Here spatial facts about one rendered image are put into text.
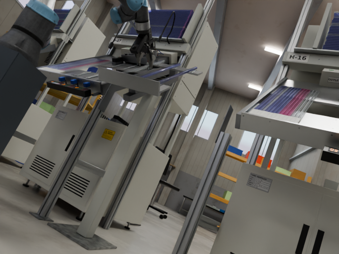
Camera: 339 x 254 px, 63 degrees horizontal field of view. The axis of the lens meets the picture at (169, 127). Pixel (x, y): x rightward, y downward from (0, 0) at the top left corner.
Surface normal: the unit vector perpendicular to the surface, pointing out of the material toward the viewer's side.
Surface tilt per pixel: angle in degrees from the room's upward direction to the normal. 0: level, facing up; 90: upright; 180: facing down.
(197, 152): 90
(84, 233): 90
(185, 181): 90
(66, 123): 90
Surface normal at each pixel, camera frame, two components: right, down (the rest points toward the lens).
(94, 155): -0.41, -0.40
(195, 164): -0.09, -0.29
